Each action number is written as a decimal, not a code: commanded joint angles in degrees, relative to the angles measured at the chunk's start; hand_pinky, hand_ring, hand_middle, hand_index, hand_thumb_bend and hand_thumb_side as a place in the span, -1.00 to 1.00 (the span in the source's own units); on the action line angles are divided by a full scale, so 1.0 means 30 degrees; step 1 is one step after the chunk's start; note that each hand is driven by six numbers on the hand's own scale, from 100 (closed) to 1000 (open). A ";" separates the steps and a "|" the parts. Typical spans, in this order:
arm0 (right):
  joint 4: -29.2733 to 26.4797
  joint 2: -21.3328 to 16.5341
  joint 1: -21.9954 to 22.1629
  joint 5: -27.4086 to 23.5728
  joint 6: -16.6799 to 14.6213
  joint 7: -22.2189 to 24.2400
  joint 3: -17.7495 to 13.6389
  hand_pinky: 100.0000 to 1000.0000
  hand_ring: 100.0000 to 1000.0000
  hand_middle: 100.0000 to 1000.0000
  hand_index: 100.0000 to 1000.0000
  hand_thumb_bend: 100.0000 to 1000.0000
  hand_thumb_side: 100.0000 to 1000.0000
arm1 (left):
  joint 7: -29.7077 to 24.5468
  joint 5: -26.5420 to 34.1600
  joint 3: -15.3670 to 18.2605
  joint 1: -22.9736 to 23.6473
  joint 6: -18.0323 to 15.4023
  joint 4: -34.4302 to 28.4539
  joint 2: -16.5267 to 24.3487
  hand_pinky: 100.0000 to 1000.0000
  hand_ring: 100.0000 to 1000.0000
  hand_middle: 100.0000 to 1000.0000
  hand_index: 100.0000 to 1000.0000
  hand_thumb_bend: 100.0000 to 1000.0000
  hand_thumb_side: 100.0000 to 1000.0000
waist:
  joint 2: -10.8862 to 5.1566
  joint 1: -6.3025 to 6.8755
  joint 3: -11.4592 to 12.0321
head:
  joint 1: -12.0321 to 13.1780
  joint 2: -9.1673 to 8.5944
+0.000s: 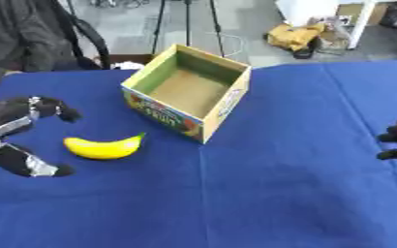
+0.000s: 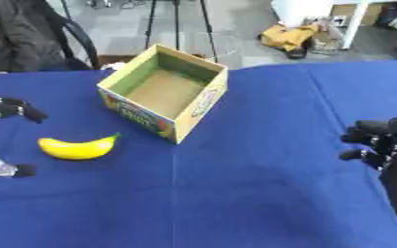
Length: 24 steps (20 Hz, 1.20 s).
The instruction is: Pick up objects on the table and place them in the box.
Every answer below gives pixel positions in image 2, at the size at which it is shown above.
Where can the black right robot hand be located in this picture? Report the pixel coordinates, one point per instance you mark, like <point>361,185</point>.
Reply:
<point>385,145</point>

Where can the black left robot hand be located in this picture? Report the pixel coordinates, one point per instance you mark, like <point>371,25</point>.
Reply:
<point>4,109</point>

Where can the tan cardboard box green inside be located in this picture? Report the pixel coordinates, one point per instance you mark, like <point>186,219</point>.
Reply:
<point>163,91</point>

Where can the person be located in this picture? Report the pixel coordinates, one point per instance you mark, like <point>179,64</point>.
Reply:
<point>16,34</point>

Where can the yellow toy banana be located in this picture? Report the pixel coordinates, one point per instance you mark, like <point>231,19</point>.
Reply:
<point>76,148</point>

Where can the black chair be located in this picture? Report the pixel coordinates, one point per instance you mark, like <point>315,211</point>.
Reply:
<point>76,42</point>

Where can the white table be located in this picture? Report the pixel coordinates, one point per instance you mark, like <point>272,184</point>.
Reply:
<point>326,14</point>

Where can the yellow bag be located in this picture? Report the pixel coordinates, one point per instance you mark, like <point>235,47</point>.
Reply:
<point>286,37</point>

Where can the black tripod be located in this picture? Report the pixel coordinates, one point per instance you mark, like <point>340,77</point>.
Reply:
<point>176,24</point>

